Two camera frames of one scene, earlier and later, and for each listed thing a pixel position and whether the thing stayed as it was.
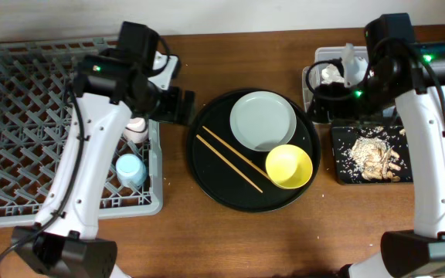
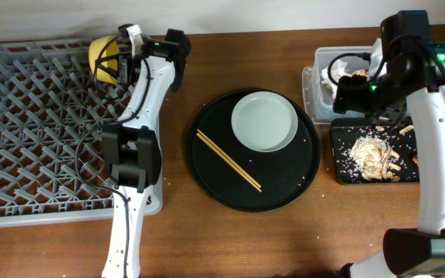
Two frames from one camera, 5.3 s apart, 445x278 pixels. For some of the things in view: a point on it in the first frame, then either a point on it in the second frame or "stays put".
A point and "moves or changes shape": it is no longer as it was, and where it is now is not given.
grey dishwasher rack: (24, 108) stays put
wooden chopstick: (236, 152) to (233, 161)
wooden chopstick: (230, 164) stays put
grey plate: (262, 120) stays put
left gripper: (171, 113) to (130, 75)
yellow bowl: (289, 167) moves or changes shape
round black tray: (234, 176) stays put
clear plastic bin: (354, 60) stays put
